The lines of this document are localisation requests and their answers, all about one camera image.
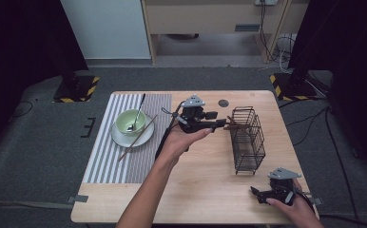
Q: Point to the light wooden desk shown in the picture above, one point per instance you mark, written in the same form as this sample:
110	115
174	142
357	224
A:
203	15

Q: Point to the metal spoon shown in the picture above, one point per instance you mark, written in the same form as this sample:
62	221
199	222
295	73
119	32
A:
138	114

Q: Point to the green bowl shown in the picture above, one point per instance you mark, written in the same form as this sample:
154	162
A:
124	122

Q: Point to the person's left hand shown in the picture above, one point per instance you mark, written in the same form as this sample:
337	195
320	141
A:
178	144

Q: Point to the black stand with striped base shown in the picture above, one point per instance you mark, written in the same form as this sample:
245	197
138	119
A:
294	88
75	90

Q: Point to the black curtain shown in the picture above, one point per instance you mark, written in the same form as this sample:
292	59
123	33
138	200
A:
352	63
20	63

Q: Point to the white plate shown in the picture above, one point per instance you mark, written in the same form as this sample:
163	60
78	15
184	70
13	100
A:
131	142

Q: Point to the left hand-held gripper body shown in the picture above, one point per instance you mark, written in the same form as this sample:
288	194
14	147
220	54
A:
191	118

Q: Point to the grey round table grommet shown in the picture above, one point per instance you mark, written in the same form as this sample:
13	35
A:
223	103

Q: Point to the person's right hand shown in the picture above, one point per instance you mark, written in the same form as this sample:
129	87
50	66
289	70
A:
299	209

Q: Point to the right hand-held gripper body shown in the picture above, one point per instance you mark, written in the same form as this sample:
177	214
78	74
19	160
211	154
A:
281	190

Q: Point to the brown wooden chopstick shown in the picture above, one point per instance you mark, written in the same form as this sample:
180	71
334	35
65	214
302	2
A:
137	138
232	128
231	120

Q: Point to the white cabinet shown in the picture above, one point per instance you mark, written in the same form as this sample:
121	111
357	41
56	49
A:
105	28

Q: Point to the striped woven placemat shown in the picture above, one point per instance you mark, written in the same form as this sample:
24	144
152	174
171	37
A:
108	164

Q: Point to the grey tape strip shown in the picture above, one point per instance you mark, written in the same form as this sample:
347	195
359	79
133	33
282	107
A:
78	199
316	201

